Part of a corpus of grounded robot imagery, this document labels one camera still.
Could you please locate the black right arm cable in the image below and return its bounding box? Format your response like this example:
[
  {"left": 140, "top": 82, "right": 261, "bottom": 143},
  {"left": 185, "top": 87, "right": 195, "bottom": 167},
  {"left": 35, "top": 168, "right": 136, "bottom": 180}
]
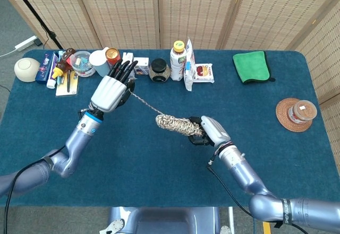
[{"left": 206, "top": 154, "right": 309, "bottom": 234}]

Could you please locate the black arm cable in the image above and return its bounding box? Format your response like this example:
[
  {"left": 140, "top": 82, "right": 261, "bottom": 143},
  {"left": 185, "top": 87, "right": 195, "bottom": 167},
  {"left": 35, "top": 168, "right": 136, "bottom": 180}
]
[
  {"left": 2, "top": 145, "right": 67, "bottom": 234},
  {"left": 206, "top": 154, "right": 309, "bottom": 234}
]

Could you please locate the orange soda can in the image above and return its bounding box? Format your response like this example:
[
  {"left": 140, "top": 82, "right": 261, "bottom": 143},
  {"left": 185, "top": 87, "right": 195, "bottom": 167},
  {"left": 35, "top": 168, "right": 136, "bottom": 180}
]
[{"left": 105, "top": 47, "right": 122, "bottom": 67}]

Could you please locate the round woven coaster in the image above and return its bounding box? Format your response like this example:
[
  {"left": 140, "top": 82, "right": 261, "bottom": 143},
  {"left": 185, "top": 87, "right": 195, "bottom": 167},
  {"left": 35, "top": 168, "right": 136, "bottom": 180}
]
[{"left": 275, "top": 98, "right": 313, "bottom": 133}]

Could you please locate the clear cup red label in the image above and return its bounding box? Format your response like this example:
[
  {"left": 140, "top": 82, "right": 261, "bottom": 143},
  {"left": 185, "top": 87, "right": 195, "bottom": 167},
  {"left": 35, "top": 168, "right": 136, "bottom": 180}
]
[{"left": 288, "top": 100, "right": 318, "bottom": 125}]

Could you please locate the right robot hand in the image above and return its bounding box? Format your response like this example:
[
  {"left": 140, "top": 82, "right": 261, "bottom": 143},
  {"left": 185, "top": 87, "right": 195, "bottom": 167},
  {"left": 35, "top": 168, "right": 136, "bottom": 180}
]
[{"left": 188, "top": 115, "right": 231, "bottom": 147}]

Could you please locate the clear tub of clips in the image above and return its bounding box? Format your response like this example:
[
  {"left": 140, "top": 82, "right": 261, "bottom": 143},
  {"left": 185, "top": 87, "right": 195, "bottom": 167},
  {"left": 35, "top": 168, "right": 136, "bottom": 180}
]
[{"left": 69, "top": 50, "right": 96, "bottom": 77}]

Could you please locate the small plum juice carton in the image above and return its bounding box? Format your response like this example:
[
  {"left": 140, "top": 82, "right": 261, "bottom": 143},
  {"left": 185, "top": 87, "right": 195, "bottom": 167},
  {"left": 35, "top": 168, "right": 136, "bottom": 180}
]
[{"left": 132, "top": 57, "right": 150, "bottom": 76}]

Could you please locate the light blue plastic cup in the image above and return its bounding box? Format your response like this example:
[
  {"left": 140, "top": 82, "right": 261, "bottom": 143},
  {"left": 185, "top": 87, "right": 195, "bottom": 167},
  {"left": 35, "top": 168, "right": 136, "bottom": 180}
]
[{"left": 89, "top": 49, "right": 111, "bottom": 77}]

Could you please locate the bamboo folding screen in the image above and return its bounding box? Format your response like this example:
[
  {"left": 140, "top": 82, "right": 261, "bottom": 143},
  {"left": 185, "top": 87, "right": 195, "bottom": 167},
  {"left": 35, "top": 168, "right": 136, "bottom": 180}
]
[{"left": 0, "top": 0, "right": 340, "bottom": 105}]

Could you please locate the black tripod stand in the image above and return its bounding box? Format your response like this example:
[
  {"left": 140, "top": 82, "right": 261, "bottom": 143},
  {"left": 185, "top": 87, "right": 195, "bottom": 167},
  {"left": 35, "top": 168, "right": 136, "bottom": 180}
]
[{"left": 6, "top": 0, "right": 64, "bottom": 50}]

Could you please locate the brown bottle yellow cap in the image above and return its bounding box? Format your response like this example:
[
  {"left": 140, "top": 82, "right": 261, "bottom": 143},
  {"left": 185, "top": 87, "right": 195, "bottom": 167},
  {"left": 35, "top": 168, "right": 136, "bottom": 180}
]
[{"left": 52, "top": 47, "right": 77, "bottom": 80}]

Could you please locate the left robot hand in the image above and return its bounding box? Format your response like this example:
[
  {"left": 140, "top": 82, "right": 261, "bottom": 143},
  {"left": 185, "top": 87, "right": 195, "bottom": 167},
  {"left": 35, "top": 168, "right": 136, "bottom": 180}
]
[{"left": 90, "top": 60, "right": 139, "bottom": 112}]

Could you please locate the white toothpaste tube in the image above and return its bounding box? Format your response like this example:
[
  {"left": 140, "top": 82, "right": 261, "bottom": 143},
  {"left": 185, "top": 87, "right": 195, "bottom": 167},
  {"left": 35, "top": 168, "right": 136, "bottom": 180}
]
[{"left": 46, "top": 71, "right": 58, "bottom": 89}]

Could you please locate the peach drink bottle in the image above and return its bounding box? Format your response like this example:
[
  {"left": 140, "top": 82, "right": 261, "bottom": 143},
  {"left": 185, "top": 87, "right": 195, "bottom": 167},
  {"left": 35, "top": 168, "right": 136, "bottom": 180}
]
[{"left": 169, "top": 40, "right": 188, "bottom": 82}]

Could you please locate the white snack bag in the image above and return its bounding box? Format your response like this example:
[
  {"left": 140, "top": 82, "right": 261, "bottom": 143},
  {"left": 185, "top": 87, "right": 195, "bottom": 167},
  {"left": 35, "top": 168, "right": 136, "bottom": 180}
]
[{"left": 183, "top": 37, "right": 197, "bottom": 92}]

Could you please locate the grey robot torso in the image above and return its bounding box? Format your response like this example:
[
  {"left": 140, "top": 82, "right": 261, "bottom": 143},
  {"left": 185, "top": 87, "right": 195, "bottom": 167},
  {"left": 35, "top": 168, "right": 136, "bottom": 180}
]
[{"left": 99, "top": 206, "right": 234, "bottom": 234}]

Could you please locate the yellow card with scissors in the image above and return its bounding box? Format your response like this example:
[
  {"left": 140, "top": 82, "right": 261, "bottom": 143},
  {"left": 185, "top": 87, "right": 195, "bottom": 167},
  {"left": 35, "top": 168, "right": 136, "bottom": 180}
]
[{"left": 55, "top": 69, "right": 80, "bottom": 97}]

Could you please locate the white power strip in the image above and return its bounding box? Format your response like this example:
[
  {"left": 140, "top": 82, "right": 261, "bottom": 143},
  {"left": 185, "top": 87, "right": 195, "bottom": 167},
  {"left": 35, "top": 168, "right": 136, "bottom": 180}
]
[{"left": 14, "top": 35, "right": 38, "bottom": 51}]

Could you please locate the blue table cloth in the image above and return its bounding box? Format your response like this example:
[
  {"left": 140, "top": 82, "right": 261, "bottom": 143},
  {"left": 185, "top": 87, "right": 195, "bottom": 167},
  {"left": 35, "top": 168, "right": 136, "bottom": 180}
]
[{"left": 0, "top": 49, "right": 340, "bottom": 208}]

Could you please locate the purple toothpaste box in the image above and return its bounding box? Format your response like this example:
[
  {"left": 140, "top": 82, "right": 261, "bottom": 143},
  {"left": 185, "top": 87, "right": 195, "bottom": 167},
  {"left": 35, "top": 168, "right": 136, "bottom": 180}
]
[{"left": 35, "top": 51, "right": 60, "bottom": 84}]

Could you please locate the cream ceramic bowl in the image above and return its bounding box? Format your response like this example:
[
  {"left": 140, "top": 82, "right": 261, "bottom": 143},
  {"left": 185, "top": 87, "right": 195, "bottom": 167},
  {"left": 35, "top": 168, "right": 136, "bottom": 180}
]
[{"left": 14, "top": 57, "right": 41, "bottom": 83}]

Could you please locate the glass jar black lid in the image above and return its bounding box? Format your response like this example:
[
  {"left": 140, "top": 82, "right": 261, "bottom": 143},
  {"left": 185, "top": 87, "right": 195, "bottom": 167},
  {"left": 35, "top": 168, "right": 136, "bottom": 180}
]
[{"left": 148, "top": 58, "right": 171, "bottom": 83}]

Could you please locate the green microfiber cloth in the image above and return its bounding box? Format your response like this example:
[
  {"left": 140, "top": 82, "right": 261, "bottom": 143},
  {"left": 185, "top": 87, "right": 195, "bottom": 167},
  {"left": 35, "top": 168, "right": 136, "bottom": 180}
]
[{"left": 232, "top": 50, "right": 276, "bottom": 85}]

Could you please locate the beige braided rope bundle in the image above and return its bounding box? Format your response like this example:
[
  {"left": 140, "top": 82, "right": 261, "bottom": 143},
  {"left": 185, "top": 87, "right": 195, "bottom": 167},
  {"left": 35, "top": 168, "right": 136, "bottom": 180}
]
[{"left": 129, "top": 79, "right": 205, "bottom": 137}]

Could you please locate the flat red yellow snack packet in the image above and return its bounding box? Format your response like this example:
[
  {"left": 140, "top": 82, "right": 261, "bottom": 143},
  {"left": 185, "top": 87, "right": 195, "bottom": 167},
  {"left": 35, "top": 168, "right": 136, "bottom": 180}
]
[{"left": 193, "top": 63, "right": 215, "bottom": 84}]

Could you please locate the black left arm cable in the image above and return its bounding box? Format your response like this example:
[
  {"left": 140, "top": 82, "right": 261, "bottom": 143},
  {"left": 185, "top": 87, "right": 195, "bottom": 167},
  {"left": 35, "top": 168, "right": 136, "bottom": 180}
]
[{"left": 2, "top": 145, "right": 67, "bottom": 234}]

